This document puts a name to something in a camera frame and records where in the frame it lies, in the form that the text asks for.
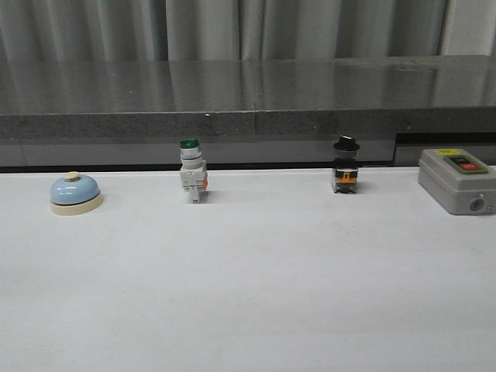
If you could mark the blue call bell cream base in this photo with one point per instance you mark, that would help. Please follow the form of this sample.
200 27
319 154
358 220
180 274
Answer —
74 194

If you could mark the grey stone counter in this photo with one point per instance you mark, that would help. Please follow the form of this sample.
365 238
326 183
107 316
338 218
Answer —
109 116

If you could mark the grey curtain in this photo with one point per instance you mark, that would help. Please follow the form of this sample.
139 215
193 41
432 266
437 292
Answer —
243 30

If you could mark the green pushbutton switch white body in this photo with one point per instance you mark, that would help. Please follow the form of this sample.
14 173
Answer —
193 172

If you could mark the black rotary selector switch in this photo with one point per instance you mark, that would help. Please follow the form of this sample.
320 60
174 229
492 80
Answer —
345 171

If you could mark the grey push-button switch box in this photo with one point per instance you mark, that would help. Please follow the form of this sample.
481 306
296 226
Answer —
458 181

